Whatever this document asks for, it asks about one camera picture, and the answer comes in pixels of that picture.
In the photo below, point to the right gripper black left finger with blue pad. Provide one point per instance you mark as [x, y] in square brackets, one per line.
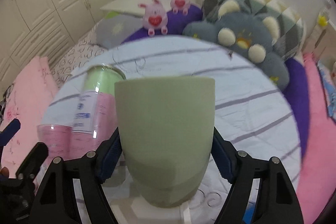
[55, 201]

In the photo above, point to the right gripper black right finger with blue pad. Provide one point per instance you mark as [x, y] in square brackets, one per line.
[276, 200]

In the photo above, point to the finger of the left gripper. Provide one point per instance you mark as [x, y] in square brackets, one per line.
[9, 131]

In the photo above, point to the light green ceramic cup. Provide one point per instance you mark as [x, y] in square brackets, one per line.
[166, 127]

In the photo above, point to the person's hand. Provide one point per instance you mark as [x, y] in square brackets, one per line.
[4, 173]

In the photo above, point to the pink fluffy blanket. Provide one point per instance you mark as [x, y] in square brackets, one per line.
[317, 177]

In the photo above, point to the pink green clear canister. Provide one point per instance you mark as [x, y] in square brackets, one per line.
[94, 120]

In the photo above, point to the striped white table cloth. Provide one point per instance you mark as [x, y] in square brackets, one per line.
[250, 112]

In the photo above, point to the heart pattern bed sheet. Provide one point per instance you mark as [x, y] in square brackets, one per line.
[76, 57]

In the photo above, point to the white wardrobe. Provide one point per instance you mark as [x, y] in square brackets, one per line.
[46, 28]

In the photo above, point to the grey sun pattern pillow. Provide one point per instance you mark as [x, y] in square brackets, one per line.
[113, 29]

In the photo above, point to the grey blue cat cushion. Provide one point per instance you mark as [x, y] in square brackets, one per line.
[253, 37]

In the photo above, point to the white bedside table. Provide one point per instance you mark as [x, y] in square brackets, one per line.
[126, 7]

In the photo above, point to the left pink pig plush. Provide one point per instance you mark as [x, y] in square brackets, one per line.
[154, 18]

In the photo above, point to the pink pig plush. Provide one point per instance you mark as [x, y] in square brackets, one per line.
[154, 18]
[180, 5]

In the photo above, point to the right pink pig plush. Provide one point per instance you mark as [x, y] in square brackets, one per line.
[180, 5]

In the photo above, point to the triangle pattern pillow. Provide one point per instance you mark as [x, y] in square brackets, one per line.
[292, 26]

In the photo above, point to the white bed headboard post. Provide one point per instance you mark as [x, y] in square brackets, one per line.
[321, 41]

